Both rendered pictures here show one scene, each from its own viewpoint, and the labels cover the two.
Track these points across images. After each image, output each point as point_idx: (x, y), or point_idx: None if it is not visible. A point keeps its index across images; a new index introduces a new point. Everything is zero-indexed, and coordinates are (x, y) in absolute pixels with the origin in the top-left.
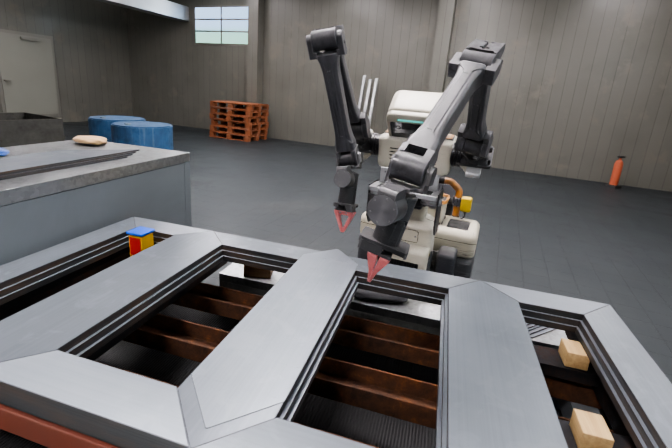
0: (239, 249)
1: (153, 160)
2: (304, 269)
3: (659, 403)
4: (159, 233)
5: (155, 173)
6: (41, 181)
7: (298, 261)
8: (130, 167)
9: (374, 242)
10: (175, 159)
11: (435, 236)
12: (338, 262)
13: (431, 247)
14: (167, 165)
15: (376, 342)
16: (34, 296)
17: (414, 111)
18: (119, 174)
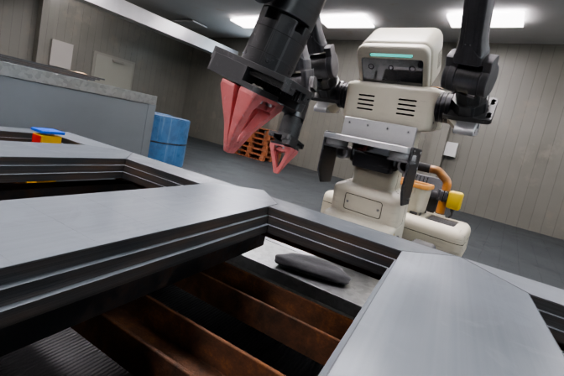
0: (141, 166)
1: (110, 86)
2: (198, 190)
3: None
4: (72, 142)
5: (109, 101)
6: None
7: (199, 185)
8: (78, 81)
9: (235, 57)
10: (138, 96)
11: (409, 227)
12: (251, 196)
13: (399, 230)
14: (127, 98)
15: (269, 315)
16: None
17: (392, 43)
18: (62, 83)
